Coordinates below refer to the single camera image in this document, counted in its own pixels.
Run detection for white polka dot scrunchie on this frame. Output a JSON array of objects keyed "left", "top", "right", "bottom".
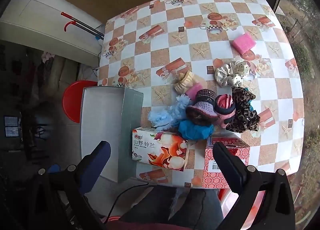
[{"left": 214, "top": 61, "right": 256, "bottom": 88}]

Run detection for checkered printed tablecloth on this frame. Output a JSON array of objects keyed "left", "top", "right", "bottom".
[{"left": 97, "top": 0, "right": 304, "bottom": 191}]

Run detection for leopard print scrunchie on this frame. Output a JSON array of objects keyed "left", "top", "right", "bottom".
[{"left": 226, "top": 86, "right": 261, "bottom": 133}]

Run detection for grey cardboard box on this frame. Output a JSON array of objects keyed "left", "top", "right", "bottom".
[{"left": 80, "top": 86, "right": 144, "bottom": 183}]

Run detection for red handled mop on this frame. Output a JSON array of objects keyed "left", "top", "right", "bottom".
[{"left": 61, "top": 12, "right": 105, "bottom": 40}]

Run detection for red patterned box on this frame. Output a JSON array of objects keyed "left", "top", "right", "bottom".
[{"left": 202, "top": 134, "right": 251, "bottom": 189}]

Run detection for black cable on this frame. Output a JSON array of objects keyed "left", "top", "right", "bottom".
[{"left": 107, "top": 182, "right": 156, "bottom": 223}]

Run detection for beige scrunchie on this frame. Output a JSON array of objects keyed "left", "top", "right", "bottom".
[{"left": 174, "top": 71, "right": 198, "bottom": 94}]

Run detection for person's grey trousers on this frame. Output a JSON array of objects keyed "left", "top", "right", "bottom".
[{"left": 120, "top": 186, "right": 224, "bottom": 230}]

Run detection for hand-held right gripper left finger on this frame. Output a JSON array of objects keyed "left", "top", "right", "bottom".
[{"left": 32, "top": 140, "right": 111, "bottom": 230}]

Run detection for orange and white tissue box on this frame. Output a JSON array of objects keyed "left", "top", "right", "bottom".
[{"left": 132, "top": 127, "right": 190, "bottom": 172}]

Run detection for pink and navy sock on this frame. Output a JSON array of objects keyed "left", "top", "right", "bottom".
[{"left": 214, "top": 94, "right": 237, "bottom": 128}]

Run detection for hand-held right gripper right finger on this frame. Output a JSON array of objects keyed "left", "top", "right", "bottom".
[{"left": 212, "top": 142, "right": 295, "bottom": 230}]

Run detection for red plastic stool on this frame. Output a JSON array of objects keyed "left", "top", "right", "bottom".
[
  {"left": 219, "top": 187, "right": 267, "bottom": 222},
  {"left": 62, "top": 81, "right": 98, "bottom": 123}
]

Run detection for light blue fluffy scrunchie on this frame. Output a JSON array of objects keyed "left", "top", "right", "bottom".
[{"left": 148, "top": 94, "right": 188, "bottom": 133}]

